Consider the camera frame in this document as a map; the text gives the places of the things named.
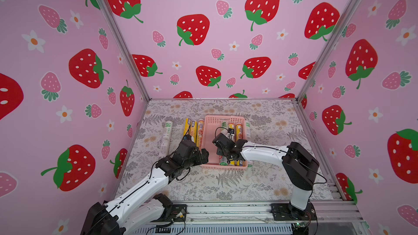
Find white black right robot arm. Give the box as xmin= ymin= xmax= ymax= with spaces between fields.
xmin=212 ymin=133 xmax=320 ymax=219

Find pink plastic basket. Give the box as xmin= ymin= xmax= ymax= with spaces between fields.
xmin=200 ymin=115 xmax=248 ymax=170

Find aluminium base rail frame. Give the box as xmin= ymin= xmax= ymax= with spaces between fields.
xmin=134 ymin=200 xmax=370 ymax=235

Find clear white plastic wrap roll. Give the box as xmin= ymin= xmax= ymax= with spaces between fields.
xmin=245 ymin=120 xmax=253 ymax=168

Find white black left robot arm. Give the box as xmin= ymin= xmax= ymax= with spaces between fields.
xmin=81 ymin=140 xmax=209 ymax=235

